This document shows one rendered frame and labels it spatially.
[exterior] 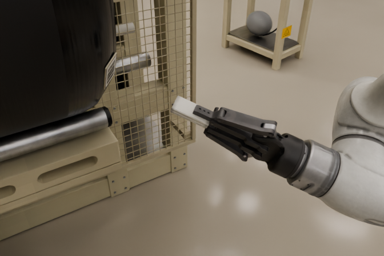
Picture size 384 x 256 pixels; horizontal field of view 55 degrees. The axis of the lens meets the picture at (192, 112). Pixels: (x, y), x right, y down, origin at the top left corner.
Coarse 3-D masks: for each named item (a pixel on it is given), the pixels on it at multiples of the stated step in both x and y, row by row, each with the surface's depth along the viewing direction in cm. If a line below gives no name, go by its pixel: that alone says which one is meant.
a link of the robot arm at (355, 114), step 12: (360, 84) 69; (372, 84) 65; (348, 96) 70; (360, 96) 67; (372, 96) 65; (336, 108) 76; (348, 108) 68; (360, 108) 66; (372, 108) 65; (336, 120) 72; (348, 120) 68; (360, 120) 66; (372, 120) 65; (336, 132) 71; (348, 132) 68; (360, 132) 67; (372, 132) 66
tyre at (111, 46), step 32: (0, 0) 45; (32, 0) 46; (64, 0) 48; (96, 0) 51; (0, 32) 46; (32, 32) 48; (64, 32) 50; (96, 32) 53; (0, 64) 48; (32, 64) 51; (64, 64) 53; (96, 64) 57; (0, 96) 52; (32, 96) 55; (64, 96) 59; (96, 96) 65; (0, 128) 59
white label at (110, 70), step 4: (116, 52) 61; (116, 56) 62; (112, 60) 61; (108, 64) 60; (112, 64) 62; (108, 68) 60; (112, 68) 63; (108, 72) 61; (112, 72) 64; (108, 76) 62; (112, 76) 65; (104, 80) 62; (108, 80) 64; (104, 84) 63; (104, 88) 64
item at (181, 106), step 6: (174, 102) 64; (180, 102) 64; (186, 102) 64; (192, 102) 65; (174, 108) 63; (180, 108) 63; (186, 108) 64; (192, 108) 64; (186, 114) 63; (192, 114) 63; (198, 120) 63; (204, 120) 63
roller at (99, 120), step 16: (96, 112) 75; (32, 128) 71; (48, 128) 71; (64, 128) 72; (80, 128) 73; (96, 128) 75; (0, 144) 67; (16, 144) 68; (32, 144) 69; (48, 144) 71; (0, 160) 68
